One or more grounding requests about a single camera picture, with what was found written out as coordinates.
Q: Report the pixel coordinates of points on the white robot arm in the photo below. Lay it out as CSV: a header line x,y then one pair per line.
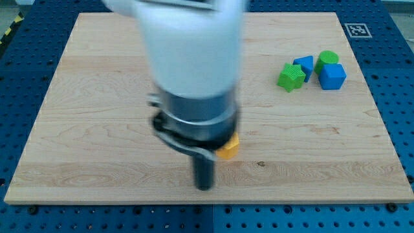
x,y
194,52

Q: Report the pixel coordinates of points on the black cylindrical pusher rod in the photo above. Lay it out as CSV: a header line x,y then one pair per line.
x,y
203,170

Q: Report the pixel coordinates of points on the yellow hexagon block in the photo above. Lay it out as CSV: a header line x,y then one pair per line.
x,y
230,149

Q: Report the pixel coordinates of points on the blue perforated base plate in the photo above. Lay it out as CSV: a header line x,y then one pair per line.
x,y
35,46

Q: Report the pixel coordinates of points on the blue triangle block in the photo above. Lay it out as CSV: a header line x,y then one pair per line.
x,y
307,66

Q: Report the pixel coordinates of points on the green cylinder block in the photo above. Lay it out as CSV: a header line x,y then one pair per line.
x,y
325,57

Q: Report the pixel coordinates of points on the white fiducial marker tag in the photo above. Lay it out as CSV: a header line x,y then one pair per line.
x,y
358,30

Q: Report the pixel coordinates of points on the green star block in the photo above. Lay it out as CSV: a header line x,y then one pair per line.
x,y
291,77

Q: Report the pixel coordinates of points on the blue cube block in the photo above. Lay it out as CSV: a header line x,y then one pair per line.
x,y
332,77

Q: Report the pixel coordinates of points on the wooden board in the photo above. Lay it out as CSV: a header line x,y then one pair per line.
x,y
92,143

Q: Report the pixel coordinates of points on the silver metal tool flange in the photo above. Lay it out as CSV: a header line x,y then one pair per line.
x,y
195,126

